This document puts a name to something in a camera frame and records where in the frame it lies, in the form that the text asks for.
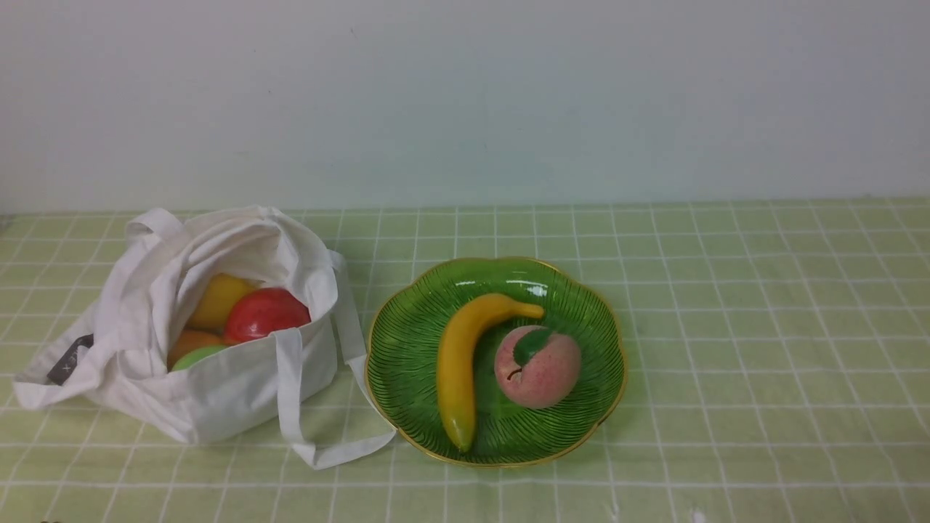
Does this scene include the red apple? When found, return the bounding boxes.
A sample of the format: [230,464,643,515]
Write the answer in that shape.
[222,287,312,346]

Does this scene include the orange fruit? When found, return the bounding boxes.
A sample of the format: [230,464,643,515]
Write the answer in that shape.
[166,330,225,370]

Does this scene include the green fruit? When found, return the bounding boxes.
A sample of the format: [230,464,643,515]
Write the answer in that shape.
[171,344,228,372]

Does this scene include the white cloth tote bag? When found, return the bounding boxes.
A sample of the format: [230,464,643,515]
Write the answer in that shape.
[12,206,397,470]

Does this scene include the yellow banana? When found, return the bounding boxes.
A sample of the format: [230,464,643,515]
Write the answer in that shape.
[436,293,545,453]

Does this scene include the pink peach with leaf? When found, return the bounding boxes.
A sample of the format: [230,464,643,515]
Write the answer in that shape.
[494,325,581,410]

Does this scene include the yellow lemon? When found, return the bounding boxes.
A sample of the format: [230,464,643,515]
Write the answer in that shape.
[185,272,259,332]

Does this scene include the green checkered tablecloth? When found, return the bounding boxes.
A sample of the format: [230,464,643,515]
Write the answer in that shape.
[1,198,929,522]

